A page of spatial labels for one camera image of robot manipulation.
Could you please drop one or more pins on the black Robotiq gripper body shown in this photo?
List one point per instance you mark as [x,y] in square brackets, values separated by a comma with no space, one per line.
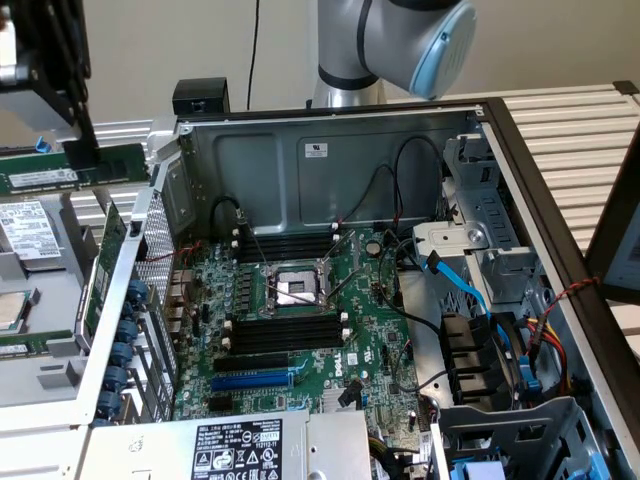
[35,25]

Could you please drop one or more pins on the green RAM stick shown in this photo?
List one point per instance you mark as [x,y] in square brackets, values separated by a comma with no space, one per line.
[125,167]
[25,345]

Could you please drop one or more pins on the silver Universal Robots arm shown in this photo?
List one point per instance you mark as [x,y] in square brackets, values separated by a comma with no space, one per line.
[390,35]

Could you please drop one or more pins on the blue disk caddy clip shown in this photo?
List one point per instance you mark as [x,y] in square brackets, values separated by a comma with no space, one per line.
[43,147]

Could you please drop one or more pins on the black box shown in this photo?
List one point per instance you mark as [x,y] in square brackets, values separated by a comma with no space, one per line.
[197,97]

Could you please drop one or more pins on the green graphics card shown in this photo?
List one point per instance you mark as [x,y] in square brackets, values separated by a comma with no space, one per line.
[107,240]

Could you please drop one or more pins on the hard disk with white label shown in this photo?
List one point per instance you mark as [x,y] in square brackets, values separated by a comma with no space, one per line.
[25,230]

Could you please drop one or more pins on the blue card retainer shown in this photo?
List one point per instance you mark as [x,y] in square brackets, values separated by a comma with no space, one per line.
[128,331]
[116,380]
[109,404]
[122,355]
[137,291]

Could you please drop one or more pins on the rear port block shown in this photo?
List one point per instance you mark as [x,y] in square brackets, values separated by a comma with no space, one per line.
[177,300]

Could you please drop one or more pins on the silver CPU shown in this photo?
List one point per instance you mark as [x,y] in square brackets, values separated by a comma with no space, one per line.
[10,310]

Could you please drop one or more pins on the thin metal locking lever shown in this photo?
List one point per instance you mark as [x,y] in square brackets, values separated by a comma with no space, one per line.
[260,252]
[352,285]

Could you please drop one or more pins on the grey parts rack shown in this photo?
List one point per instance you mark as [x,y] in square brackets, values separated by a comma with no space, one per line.
[62,346]

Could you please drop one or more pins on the white case label sticker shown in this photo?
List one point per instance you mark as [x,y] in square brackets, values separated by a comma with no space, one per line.
[314,149]

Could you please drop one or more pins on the CPU socket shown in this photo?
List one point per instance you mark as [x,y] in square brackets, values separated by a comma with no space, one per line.
[295,290]

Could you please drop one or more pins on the open PC case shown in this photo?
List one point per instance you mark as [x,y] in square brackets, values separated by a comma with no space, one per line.
[350,175]

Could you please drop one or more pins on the silver socket cover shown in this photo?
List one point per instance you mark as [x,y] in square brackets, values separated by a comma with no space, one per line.
[328,280]

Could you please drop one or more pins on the long black expansion slot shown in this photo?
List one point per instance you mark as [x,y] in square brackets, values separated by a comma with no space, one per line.
[250,362]

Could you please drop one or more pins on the blue expansion slot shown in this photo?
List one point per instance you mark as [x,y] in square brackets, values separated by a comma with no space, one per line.
[250,382]

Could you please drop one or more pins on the short black expansion slot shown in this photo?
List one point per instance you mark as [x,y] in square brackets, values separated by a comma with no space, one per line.
[221,405]

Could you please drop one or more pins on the round coin battery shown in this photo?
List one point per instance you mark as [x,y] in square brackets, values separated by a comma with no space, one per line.
[374,247]

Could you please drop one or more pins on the green Dell motherboard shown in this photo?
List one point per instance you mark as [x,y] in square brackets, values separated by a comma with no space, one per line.
[370,310]

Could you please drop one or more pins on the silver chipset heatsink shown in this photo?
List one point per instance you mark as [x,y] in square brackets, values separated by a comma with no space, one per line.
[330,400]

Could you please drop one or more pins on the silver power supply with label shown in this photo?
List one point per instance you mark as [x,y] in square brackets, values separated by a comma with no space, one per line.
[330,440]

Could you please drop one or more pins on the silver disk bay cage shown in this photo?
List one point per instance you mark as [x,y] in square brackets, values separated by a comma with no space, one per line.
[492,215]

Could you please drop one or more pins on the black case fan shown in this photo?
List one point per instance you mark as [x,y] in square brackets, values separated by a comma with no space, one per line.
[465,350]

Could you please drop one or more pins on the dark grey disk bay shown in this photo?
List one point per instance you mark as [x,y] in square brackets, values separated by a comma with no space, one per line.
[500,425]

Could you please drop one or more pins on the blue disk caddy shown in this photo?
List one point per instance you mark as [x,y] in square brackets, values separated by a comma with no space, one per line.
[480,472]

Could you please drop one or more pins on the black table clamp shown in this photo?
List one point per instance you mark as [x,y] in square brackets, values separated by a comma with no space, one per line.
[626,87]

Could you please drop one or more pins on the dark framed panel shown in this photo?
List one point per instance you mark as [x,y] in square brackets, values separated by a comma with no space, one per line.
[625,250]

